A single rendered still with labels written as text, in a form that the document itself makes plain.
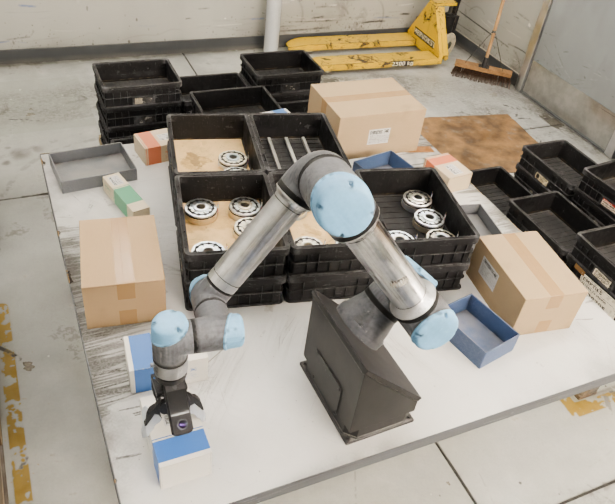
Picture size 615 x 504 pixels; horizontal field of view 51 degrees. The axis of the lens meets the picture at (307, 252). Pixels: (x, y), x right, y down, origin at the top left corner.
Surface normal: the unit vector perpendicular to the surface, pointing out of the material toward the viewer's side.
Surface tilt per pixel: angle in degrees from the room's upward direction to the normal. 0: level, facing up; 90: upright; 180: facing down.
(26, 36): 90
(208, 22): 90
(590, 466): 0
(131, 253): 0
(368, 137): 90
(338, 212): 75
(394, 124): 90
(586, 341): 0
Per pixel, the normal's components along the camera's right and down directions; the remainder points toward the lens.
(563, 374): 0.11, -0.77
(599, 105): -0.91, 0.18
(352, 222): 0.21, 0.42
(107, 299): 0.27, 0.64
